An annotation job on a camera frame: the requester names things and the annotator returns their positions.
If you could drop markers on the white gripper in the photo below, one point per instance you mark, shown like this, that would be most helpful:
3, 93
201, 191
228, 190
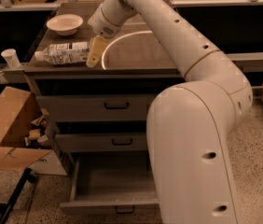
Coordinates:
102, 22

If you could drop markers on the clear plastic water bottle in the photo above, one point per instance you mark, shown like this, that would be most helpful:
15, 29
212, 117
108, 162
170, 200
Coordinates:
64, 53

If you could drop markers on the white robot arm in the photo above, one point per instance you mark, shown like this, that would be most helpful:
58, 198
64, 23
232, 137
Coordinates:
188, 124

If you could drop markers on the grey drawer cabinet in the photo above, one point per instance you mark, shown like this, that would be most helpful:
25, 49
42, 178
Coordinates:
134, 63

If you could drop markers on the grey top drawer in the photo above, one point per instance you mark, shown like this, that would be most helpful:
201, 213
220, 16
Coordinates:
120, 107

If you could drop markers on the grey middle drawer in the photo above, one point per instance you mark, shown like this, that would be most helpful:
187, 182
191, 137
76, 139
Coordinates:
100, 142

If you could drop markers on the grey open bottom drawer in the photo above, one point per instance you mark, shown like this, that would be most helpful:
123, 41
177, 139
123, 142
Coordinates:
106, 183

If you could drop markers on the white ceramic bowl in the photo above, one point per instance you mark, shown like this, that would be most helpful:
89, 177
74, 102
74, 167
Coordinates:
65, 24

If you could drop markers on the white paper cup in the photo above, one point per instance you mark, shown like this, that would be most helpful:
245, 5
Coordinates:
10, 56

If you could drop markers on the open cardboard box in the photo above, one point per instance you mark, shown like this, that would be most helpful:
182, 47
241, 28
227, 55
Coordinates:
26, 137

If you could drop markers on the black metal stand leg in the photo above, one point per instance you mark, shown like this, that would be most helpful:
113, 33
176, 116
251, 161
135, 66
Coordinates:
6, 208

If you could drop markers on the grey metal shelf rail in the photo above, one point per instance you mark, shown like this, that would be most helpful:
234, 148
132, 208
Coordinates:
248, 62

